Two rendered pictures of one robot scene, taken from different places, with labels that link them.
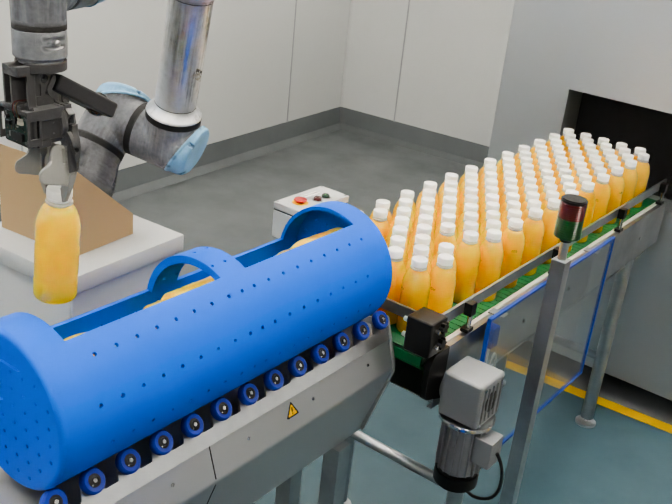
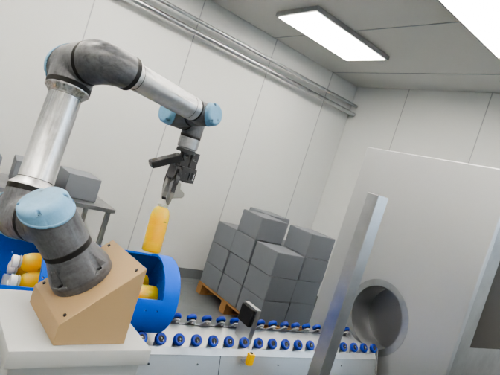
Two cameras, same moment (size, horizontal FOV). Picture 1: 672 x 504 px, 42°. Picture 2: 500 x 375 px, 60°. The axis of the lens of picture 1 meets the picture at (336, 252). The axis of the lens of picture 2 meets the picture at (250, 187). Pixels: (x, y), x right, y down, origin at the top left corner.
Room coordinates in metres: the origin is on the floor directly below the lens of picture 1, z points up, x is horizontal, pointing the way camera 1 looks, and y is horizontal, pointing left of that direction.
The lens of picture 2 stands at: (2.63, 1.24, 1.64)
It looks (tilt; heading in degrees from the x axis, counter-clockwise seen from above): 2 degrees down; 200
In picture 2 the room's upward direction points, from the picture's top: 18 degrees clockwise
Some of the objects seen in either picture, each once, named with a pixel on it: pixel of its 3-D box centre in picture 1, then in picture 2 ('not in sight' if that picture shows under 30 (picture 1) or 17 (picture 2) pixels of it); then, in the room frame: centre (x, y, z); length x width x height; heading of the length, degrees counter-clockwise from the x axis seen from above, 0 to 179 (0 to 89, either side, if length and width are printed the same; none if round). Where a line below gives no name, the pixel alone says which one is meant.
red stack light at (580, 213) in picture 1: (572, 209); not in sight; (1.99, -0.55, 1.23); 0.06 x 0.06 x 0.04
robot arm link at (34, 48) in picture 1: (41, 45); (187, 143); (1.23, 0.44, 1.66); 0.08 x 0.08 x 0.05
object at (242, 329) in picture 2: not in sight; (246, 322); (0.81, 0.74, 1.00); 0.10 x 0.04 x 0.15; 54
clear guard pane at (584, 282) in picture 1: (542, 350); not in sight; (2.25, -0.63, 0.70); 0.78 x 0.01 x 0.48; 144
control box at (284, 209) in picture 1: (310, 215); not in sight; (2.23, 0.08, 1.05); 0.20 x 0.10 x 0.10; 144
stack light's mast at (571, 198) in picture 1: (568, 229); not in sight; (1.99, -0.55, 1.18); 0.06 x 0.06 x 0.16
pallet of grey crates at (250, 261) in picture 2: not in sight; (263, 266); (-2.35, -0.14, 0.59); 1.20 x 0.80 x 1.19; 58
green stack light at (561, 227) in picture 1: (568, 227); not in sight; (1.99, -0.55, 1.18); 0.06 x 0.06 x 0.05
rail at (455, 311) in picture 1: (575, 237); not in sight; (2.49, -0.72, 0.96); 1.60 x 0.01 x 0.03; 144
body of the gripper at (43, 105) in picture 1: (38, 101); (183, 165); (1.23, 0.45, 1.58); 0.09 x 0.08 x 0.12; 144
